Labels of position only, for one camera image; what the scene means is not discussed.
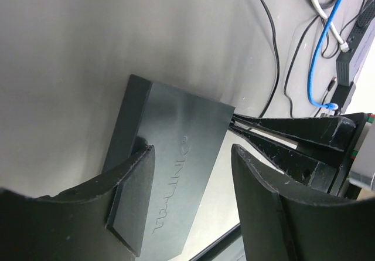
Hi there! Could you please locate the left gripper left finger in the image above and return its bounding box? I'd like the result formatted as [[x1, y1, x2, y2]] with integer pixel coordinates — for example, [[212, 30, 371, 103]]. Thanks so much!
[[1, 145, 155, 260]]

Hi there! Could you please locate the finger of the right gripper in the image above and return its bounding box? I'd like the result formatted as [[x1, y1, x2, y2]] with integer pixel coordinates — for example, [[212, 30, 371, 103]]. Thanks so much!
[[233, 114, 356, 151], [229, 126, 345, 192]]

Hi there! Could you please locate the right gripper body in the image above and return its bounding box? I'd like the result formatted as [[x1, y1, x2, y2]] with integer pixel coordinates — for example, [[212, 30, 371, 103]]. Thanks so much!
[[329, 113, 374, 198]]

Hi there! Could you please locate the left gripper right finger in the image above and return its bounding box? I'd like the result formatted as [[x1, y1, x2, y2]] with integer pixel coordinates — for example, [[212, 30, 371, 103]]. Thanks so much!
[[231, 144, 374, 260]]

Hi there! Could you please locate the black network switch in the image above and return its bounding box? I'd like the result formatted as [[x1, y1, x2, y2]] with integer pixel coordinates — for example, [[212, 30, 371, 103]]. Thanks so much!
[[336, 9, 374, 86], [103, 74, 234, 260]]

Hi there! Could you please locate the grey ethernet cable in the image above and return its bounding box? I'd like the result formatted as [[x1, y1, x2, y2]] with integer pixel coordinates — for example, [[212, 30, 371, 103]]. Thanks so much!
[[303, 0, 351, 53]]

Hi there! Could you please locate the blue ethernet cable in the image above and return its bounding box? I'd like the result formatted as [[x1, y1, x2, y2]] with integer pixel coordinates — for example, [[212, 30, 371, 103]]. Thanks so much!
[[307, 0, 354, 111]]

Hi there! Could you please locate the right black power adapter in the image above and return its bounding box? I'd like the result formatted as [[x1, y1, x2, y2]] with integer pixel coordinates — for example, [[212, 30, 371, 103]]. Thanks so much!
[[331, 82, 356, 113]]

